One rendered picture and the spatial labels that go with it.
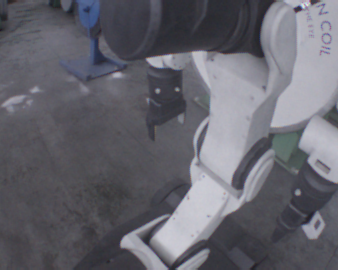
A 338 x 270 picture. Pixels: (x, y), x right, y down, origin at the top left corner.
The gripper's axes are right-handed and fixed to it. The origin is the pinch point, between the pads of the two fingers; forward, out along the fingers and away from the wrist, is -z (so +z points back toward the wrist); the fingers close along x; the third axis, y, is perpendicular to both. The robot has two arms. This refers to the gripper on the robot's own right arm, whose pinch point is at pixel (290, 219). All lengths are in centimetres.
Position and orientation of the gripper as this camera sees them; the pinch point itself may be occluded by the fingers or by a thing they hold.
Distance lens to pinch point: 59.6
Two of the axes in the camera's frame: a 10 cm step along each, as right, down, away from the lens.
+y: -6.4, -5.2, 5.7
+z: -0.3, -7.2, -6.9
